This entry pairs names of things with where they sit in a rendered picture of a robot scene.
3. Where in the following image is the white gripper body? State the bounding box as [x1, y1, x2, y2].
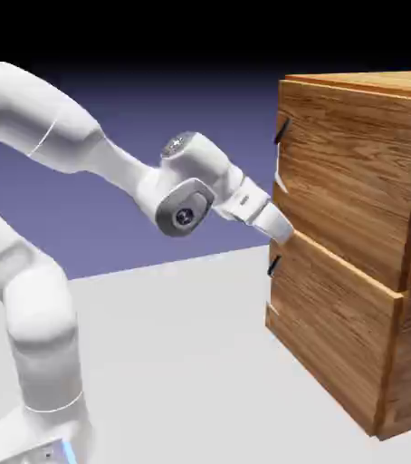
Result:
[251, 201, 295, 246]

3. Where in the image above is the large wood cabinet door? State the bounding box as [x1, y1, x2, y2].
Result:
[272, 79, 411, 292]

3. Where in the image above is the small wood cabinet door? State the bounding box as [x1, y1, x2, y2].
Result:
[264, 231, 404, 436]

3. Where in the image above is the short curved metal handle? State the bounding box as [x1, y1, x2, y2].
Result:
[266, 254, 282, 317]

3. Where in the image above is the long curved metal handle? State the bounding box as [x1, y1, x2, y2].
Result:
[272, 117, 292, 194]

